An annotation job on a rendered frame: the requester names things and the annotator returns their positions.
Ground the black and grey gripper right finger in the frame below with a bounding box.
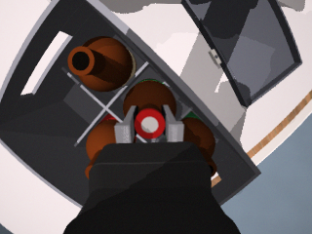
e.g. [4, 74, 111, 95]
[161, 105, 184, 142]

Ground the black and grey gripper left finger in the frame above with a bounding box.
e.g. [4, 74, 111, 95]
[114, 105, 138, 143]

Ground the dark grey bottle crate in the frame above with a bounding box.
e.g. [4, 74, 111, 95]
[0, 0, 261, 209]

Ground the grey flat bar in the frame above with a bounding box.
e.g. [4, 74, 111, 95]
[208, 49, 221, 64]

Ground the dark grey tray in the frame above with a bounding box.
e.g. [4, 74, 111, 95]
[181, 0, 303, 108]

